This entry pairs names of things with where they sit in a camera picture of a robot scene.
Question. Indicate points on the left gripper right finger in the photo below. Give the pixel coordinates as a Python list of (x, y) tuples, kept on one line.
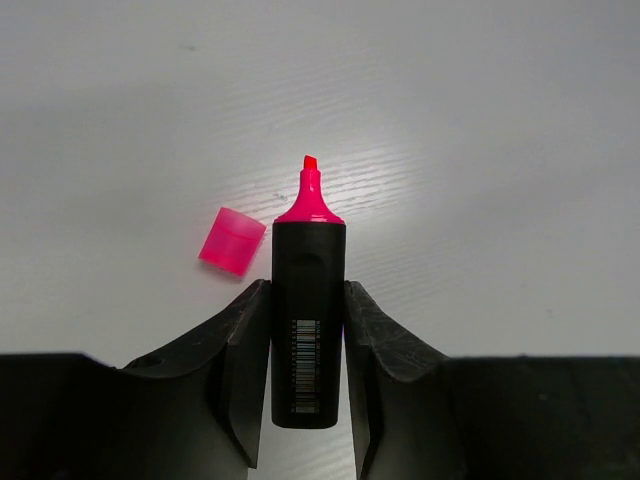
[(419, 414)]

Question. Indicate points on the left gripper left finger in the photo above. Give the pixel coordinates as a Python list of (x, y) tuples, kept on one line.
[(191, 409)]

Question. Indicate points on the pink tip black highlighter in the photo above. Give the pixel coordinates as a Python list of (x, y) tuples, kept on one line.
[(307, 287)]

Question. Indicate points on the pink highlighter cap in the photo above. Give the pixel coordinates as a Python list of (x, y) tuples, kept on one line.
[(232, 242)]

